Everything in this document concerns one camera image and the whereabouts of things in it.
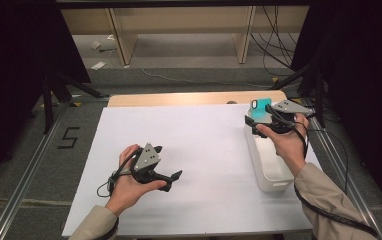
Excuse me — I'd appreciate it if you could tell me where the black floor cable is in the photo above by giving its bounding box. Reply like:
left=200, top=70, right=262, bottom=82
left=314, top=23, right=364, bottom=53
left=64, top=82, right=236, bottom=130
left=300, top=104, right=352, bottom=201

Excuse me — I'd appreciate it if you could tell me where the person's left hand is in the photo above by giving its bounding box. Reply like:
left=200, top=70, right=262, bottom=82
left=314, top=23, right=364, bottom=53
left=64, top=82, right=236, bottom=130
left=105, top=143, right=168, bottom=218

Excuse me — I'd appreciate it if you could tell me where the iridescent phone case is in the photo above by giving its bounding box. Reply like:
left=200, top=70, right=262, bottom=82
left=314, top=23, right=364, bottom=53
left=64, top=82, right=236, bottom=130
left=249, top=97, right=273, bottom=124

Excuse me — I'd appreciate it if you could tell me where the tangle of black cables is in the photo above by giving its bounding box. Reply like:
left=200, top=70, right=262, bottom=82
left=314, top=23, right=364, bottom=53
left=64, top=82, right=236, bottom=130
left=250, top=4, right=297, bottom=76

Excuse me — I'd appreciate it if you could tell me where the white board sheet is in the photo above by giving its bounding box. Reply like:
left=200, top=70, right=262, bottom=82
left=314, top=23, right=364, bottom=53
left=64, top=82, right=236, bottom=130
left=61, top=101, right=323, bottom=238

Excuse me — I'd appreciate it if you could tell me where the black curtain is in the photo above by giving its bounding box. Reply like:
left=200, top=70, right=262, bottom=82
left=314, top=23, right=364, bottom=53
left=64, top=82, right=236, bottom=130
left=0, top=0, right=92, bottom=198
left=290, top=0, right=382, bottom=214

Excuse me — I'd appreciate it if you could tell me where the white plastic bin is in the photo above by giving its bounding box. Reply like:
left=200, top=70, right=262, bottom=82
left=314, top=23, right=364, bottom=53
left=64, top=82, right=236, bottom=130
left=243, top=113, right=296, bottom=193

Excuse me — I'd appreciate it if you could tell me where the wooden table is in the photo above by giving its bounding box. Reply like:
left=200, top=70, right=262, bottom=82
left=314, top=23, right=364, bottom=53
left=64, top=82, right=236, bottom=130
left=107, top=89, right=289, bottom=108

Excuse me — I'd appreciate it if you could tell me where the person's right hand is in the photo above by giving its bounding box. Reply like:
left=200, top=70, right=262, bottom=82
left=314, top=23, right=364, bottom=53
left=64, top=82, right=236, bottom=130
left=255, top=112, right=311, bottom=169

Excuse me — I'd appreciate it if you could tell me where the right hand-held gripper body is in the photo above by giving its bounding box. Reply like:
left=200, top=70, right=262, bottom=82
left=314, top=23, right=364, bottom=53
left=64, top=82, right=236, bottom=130
left=268, top=99, right=315, bottom=134

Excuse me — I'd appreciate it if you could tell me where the thin white floor cable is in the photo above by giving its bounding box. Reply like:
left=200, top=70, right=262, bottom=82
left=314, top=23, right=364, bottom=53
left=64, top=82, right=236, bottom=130
left=141, top=68, right=273, bottom=89

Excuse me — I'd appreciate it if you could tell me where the aluminium floor rail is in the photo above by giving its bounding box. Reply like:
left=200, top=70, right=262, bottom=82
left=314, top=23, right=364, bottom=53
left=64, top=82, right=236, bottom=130
left=300, top=98, right=382, bottom=240
left=0, top=103, right=67, bottom=240

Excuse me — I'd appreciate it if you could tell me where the black metal stand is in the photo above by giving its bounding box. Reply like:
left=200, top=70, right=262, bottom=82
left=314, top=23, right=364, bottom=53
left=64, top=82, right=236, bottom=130
left=268, top=56, right=327, bottom=129
left=42, top=71, right=108, bottom=134

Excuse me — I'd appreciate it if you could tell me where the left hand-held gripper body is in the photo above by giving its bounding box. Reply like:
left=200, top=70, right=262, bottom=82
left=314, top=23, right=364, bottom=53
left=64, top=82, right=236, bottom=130
left=131, top=142, right=163, bottom=184

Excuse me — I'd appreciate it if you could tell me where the pale wooden desk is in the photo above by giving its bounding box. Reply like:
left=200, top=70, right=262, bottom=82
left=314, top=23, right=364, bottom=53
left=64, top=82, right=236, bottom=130
left=60, top=4, right=310, bottom=66

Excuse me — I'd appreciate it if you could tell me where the left hand-held gripper black cable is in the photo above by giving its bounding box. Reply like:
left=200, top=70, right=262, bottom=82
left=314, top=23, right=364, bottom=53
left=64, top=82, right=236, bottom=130
left=96, top=148, right=143, bottom=198

